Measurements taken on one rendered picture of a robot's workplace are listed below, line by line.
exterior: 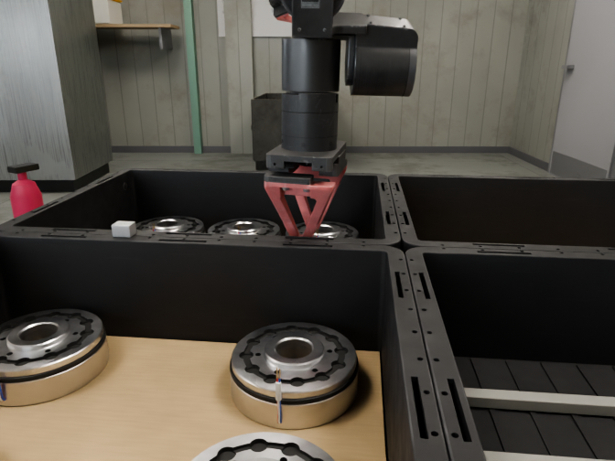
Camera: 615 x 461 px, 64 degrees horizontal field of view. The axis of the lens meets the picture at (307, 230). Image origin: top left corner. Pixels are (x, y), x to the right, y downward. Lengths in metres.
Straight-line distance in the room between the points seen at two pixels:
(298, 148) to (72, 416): 0.30
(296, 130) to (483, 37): 6.04
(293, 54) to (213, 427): 0.33
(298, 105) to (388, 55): 0.09
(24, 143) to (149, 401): 4.46
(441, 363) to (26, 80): 4.58
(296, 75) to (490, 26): 6.06
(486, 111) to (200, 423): 6.28
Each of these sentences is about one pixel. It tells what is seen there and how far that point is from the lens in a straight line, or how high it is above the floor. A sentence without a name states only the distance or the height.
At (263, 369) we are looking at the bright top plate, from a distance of 0.39.
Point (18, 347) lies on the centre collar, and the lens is 0.47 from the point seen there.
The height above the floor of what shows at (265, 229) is 0.86.
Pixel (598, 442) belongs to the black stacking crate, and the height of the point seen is 0.83.
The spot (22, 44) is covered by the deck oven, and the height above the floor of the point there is 1.21.
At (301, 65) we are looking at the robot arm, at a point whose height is 1.08.
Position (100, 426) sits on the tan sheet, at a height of 0.83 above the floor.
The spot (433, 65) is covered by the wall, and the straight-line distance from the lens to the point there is 6.33.
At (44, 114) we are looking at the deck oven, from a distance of 4.71.
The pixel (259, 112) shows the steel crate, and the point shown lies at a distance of 5.06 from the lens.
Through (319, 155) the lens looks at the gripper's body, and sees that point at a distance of 0.47.
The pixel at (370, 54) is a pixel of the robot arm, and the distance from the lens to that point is 0.48.
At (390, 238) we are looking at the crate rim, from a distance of 0.46.
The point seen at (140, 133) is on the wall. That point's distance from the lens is 6.58.
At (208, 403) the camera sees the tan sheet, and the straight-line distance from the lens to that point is 0.42.
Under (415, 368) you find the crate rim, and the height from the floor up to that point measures 0.93.
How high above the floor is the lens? 1.09
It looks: 19 degrees down
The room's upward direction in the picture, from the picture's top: straight up
